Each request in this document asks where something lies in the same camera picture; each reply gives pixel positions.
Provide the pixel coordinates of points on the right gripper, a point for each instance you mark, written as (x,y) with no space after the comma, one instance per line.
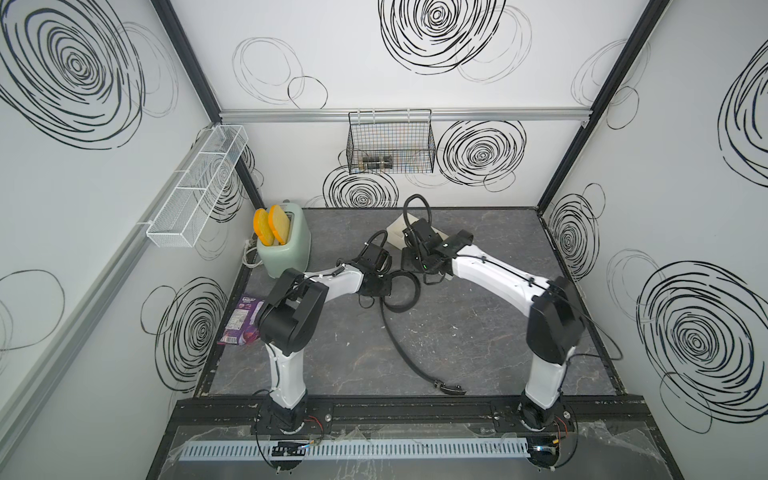
(420,237)

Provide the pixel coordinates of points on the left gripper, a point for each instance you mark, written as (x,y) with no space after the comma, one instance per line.
(385,290)

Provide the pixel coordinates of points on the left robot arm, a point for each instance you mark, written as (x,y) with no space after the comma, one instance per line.
(290,316)

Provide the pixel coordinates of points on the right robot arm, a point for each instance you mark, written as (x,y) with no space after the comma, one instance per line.
(555,321)

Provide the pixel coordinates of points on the cream compartment storage tray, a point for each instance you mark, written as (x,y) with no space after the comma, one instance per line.
(396,228)

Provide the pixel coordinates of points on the mint green toaster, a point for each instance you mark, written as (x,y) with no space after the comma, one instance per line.
(295,254)

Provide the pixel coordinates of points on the right toast slice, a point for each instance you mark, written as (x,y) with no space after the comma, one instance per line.
(279,224)

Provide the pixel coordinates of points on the toast slice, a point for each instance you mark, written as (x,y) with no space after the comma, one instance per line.
(261,227)
(279,224)

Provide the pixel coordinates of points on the left toast slice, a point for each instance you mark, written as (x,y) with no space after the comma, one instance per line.
(261,227)

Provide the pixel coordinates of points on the purple snack packet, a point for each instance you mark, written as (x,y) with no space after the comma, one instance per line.
(241,327)

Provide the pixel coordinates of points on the items in wire basket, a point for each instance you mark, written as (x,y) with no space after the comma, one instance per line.
(375,162)

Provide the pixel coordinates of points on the black wire wall basket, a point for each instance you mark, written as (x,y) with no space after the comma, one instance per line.
(405,134)

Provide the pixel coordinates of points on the grey slotted cable duct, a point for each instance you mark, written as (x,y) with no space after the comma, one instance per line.
(357,449)

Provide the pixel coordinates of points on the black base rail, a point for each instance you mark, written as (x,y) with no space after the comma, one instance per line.
(328,413)

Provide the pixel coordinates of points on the white wire wall shelf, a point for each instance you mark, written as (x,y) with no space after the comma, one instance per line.
(191,203)

